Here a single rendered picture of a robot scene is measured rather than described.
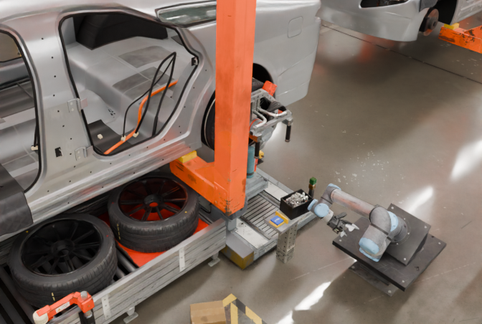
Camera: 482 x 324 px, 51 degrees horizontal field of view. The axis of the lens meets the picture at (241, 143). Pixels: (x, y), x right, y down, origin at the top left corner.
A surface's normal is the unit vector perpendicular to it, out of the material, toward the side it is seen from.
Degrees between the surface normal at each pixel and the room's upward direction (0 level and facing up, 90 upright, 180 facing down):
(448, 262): 0
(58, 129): 88
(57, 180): 92
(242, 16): 90
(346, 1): 87
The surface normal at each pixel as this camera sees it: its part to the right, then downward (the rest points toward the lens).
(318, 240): 0.04, -0.82
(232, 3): -0.73, 0.36
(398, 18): -0.01, 0.58
